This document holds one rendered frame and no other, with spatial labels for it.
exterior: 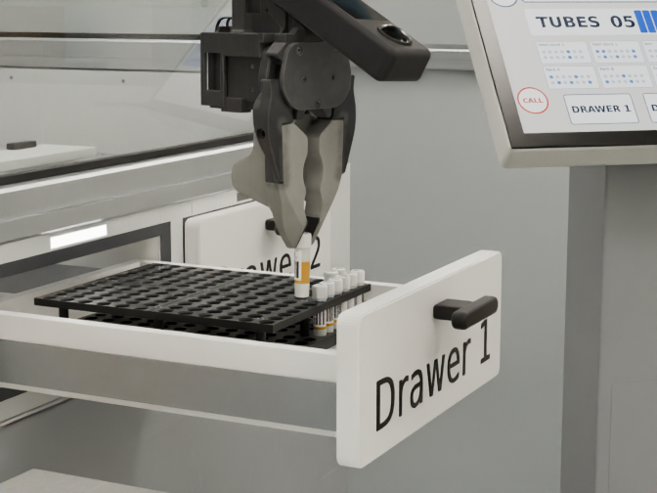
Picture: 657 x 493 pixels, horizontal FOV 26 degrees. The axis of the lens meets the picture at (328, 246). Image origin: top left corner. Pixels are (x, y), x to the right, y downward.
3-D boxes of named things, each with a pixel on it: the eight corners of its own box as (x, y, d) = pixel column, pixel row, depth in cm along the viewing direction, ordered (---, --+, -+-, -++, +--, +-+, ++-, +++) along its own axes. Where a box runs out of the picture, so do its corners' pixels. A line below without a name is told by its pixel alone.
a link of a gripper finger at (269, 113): (292, 179, 101) (297, 57, 100) (311, 181, 100) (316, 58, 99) (247, 182, 98) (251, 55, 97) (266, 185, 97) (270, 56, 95)
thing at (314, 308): (371, 290, 122) (371, 283, 122) (273, 333, 107) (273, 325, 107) (351, 289, 123) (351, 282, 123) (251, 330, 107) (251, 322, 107)
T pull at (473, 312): (499, 312, 112) (499, 294, 112) (464, 332, 105) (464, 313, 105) (456, 307, 113) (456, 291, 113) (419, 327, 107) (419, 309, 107)
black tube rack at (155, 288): (371, 356, 123) (371, 283, 122) (273, 407, 108) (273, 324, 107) (154, 330, 133) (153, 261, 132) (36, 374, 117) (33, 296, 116)
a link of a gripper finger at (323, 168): (285, 231, 108) (282, 109, 106) (346, 240, 104) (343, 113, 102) (257, 238, 105) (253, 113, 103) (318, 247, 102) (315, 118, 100)
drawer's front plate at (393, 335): (500, 374, 124) (502, 249, 122) (358, 471, 99) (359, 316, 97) (480, 372, 125) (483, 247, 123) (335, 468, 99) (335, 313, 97)
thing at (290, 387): (473, 359, 123) (475, 290, 122) (345, 440, 101) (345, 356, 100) (93, 314, 141) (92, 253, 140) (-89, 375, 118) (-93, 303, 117)
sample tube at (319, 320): (316, 342, 115) (316, 287, 115) (309, 339, 116) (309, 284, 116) (329, 340, 116) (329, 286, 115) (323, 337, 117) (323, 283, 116)
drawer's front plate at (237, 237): (330, 279, 166) (330, 186, 164) (200, 331, 140) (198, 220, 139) (317, 278, 167) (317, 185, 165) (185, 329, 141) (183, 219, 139)
